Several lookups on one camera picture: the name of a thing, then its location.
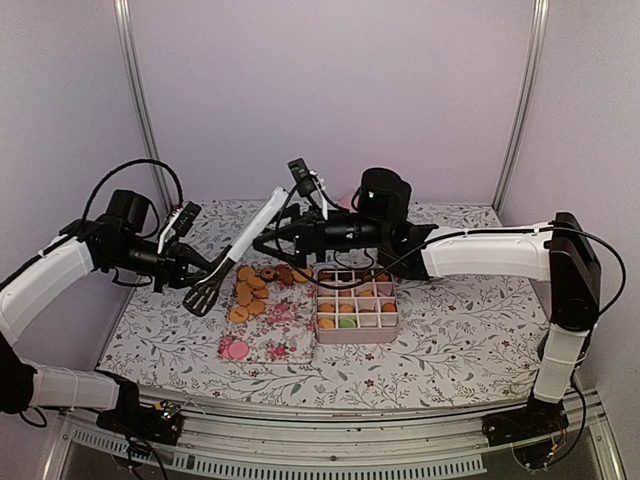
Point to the round biscuit top right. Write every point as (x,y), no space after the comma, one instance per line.
(302,276)

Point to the aluminium post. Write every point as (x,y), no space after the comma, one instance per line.
(124,25)
(532,63)

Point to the right aluminium post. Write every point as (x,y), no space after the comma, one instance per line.
(532,63)

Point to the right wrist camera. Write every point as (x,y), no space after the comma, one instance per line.
(308,186)

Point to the floral cookie tray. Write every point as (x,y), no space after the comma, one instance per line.
(274,318)

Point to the metal tongs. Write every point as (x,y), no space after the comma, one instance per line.
(203,295)

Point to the front aluminium rail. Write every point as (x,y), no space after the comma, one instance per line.
(224,439)

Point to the pink round cookie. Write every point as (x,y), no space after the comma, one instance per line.
(238,350)

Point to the chocolate sprinkle donut cookie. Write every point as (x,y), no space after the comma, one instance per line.
(269,274)

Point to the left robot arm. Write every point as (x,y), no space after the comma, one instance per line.
(113,242)

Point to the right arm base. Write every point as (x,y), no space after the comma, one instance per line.
(536,418)

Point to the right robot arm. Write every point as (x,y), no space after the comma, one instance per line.
(558,252)

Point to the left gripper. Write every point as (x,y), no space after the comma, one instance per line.
(172,266)

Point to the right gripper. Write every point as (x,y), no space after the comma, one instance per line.
(308,231)

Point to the compartment tin box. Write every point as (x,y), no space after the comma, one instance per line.
(368,295)

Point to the round cream sandwich cookie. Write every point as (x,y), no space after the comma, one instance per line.
(326,323)

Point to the green sandwich cookie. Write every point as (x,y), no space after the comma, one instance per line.
(347,323)

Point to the floral tablecloth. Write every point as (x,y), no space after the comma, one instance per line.
(461,341)

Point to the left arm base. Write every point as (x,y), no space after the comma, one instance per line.
(159,424)

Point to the left aluminium post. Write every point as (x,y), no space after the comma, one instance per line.
(124,25)

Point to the pink plate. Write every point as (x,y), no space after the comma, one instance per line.
(346,202)

